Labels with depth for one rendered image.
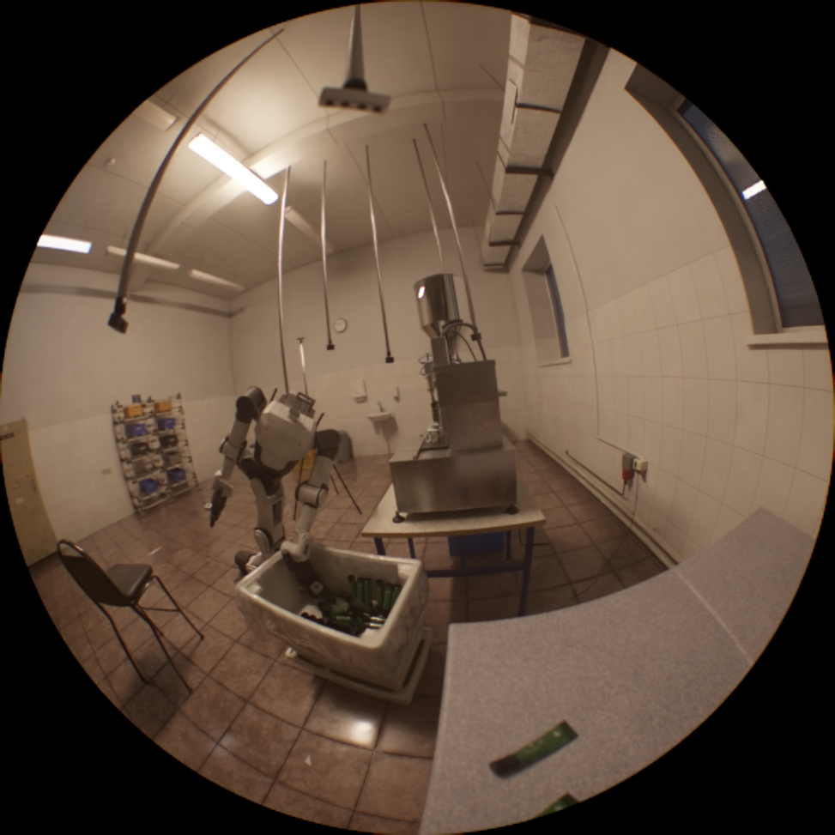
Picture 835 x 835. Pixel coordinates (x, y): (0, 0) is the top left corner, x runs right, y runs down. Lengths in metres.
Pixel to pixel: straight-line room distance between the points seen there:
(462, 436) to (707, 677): 1.09
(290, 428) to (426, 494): 0.64
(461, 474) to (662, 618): 0.82
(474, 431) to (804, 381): 1.48
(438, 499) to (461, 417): 0.33
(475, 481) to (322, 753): 1.41
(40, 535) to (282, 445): 4.78
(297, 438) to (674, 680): 1.41
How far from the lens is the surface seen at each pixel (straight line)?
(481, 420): 0.99
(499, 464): 0.97
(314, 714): 1.48
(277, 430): 1.14
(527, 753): 0.53
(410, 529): 1.03
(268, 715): 1.58
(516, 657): 0.62
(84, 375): 5.72
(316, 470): 1.17
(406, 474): 0.99
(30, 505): 5.24
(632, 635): 0.70
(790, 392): 1.41
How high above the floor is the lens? 1.30
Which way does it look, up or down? 7 degrees down
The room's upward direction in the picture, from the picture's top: 8 degrees counter-clockwise
